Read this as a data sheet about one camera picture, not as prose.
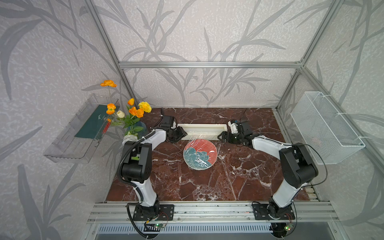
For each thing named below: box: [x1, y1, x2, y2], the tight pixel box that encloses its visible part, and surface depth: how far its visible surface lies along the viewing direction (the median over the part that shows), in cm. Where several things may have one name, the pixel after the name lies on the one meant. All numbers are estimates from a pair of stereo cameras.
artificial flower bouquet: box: [100, 80, 152, 145], surface depth 78 cm
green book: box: [74, 104, 110, 139], surface depth 70 cm
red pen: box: [102, 121, 111, 134], surface depth 70 cm
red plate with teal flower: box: [182, 139, 218, 171], surface depth 93 cm
